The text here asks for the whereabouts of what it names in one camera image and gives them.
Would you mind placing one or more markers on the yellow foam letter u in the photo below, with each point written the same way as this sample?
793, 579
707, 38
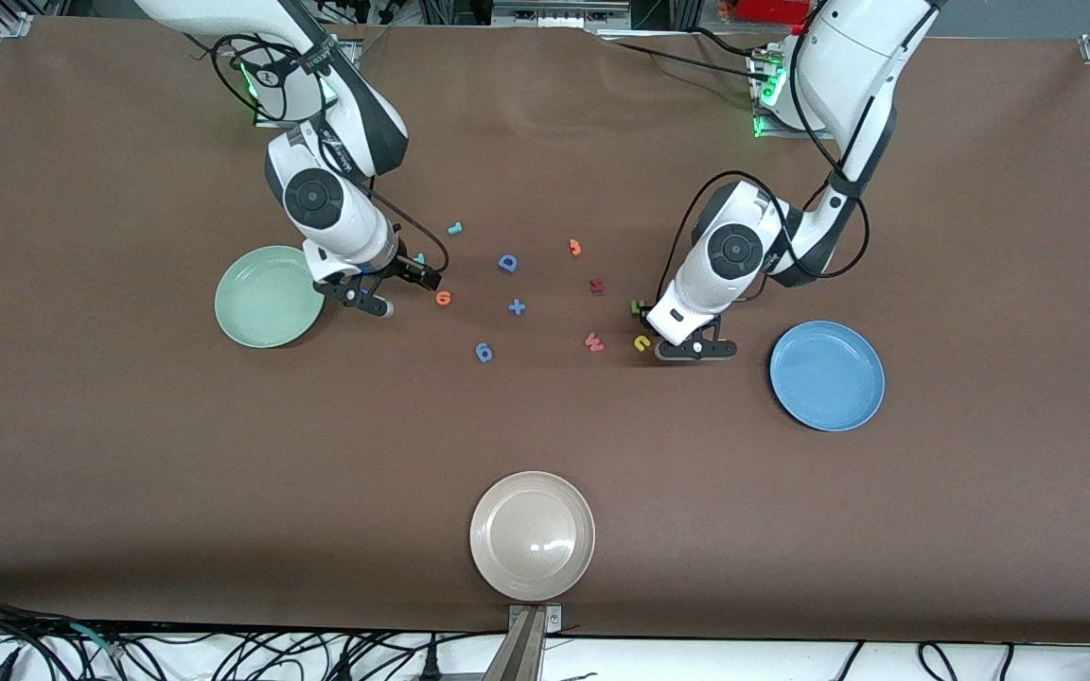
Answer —
647, 344

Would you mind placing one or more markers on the beige plate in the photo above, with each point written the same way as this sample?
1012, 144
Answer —
532, 536

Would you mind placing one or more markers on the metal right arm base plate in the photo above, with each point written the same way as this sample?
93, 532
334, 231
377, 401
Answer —
280, 123

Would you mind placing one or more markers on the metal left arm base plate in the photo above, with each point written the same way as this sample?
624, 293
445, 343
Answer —
791, 135

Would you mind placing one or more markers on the light green plate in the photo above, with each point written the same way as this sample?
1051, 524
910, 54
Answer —
261, 303

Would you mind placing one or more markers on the red box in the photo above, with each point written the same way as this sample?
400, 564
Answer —
763, 9

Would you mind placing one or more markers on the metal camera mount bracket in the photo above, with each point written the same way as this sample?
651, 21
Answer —
526, 653

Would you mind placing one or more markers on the blue foam letter D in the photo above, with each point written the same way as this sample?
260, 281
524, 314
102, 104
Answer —
501, 263

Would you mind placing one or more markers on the brown table cover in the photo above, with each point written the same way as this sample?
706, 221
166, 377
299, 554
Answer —
176, 492

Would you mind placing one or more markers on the metal frame structure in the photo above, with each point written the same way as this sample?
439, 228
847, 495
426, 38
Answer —
554, 14

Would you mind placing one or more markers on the blue foam number six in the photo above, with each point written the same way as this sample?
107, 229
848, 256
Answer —
478, 352

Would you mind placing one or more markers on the black plug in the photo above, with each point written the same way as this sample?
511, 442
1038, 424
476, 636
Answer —
1, 667
430, 668

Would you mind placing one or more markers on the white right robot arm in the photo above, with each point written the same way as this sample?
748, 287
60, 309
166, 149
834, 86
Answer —
356, 227

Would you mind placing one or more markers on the salmon red foam letter W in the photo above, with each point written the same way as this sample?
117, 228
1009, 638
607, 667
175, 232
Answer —
593, 342

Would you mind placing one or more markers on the blue foam plus sign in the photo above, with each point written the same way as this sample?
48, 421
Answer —
517, 306

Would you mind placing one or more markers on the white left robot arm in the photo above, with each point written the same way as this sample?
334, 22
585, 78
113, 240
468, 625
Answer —
696, 293

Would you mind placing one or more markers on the blue plate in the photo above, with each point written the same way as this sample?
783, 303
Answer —
827, 376

